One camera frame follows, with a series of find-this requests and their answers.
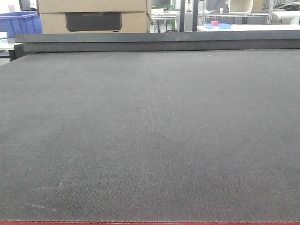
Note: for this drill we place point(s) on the blue tray in background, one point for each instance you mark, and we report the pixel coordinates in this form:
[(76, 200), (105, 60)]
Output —
[(220, 26)]

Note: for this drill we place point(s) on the metal shelving rack background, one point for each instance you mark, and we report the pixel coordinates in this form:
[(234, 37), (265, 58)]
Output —
[(240, 12)]

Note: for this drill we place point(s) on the upper cardboard box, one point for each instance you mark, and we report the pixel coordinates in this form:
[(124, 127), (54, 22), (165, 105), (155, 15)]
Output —
[(61, 6)]

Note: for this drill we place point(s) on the blue plastic crate far left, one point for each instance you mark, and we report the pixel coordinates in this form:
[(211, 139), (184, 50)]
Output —
[(24, 22)]

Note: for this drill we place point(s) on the cardboard box with black label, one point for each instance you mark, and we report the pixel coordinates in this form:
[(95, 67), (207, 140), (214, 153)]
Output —
[(135, 22)]

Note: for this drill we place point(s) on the white background table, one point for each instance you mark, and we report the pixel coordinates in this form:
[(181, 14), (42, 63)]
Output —
[(254, 27)]

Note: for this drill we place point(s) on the dark grey conveyor end rail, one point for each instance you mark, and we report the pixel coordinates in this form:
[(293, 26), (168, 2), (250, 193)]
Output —
[(149, 42)]

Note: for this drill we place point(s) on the pink block in background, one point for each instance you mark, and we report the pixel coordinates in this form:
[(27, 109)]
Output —
[(214, 23)]

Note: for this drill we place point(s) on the black vertical pole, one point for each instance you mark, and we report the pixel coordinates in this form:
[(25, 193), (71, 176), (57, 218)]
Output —
[(195, 15)]

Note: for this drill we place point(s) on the dark grey conveyor belt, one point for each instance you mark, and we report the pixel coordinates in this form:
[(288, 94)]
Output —
[(151, 137)]

